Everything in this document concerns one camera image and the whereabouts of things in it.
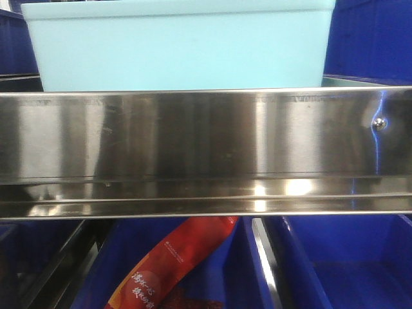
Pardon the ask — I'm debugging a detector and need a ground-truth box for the dark blue bin lower centre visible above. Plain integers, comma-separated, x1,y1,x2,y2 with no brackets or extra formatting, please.
69,217,277,309

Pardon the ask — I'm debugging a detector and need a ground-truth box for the dark blue bin upper left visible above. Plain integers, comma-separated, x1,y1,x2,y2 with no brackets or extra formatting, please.
1,10,38,75

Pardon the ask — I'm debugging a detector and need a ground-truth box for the red snack bag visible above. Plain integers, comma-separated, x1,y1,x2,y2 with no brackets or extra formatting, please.
104,216,239,308

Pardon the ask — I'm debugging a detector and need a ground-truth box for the steel rail screw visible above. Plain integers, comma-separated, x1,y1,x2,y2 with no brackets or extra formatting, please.
371,117,388,131

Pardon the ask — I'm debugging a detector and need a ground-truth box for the dark blue bin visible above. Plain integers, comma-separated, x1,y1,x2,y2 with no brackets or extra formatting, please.
1,10,38,75
324,1,411,85
263,214,411,308
69,217,277,309

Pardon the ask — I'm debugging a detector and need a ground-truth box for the dark blue bin lower right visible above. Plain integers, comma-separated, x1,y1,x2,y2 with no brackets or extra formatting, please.
263,214,411,308

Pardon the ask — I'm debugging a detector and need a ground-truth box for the dark blue bin upper right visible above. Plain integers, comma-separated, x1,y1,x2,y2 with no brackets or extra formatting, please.
324,1,411,85

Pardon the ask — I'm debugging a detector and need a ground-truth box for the light blue plastic bin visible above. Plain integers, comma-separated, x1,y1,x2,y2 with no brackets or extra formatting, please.
22,1,335,91

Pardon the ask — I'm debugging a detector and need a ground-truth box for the stainless steel shelf rail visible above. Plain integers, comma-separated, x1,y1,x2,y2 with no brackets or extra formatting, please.
1,86,411,220

